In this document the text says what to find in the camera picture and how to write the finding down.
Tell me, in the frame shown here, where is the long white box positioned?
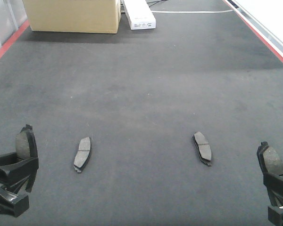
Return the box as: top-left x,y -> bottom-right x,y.
123,0 -> 156,30

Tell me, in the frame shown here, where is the black floor cable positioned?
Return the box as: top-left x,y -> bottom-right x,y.
147,0 -> 170,9

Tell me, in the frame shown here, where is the cardboard box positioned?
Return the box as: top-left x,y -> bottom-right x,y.
23,0 -> 121,34

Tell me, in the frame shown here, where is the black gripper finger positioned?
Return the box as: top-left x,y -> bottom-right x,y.
0,152 -> 39,191
268,206 -> 283,226
263,172 -> 283,207
0,187 -> 29,218

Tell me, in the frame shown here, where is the brake pad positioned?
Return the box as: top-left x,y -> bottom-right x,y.
73,137 -> 92,173
257,141 -> 283,176
192,131 -> 212,167
16,124 -> 39,193

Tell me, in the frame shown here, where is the white conveyor side rail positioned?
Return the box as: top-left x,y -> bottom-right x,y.
225,0 -> 283,63

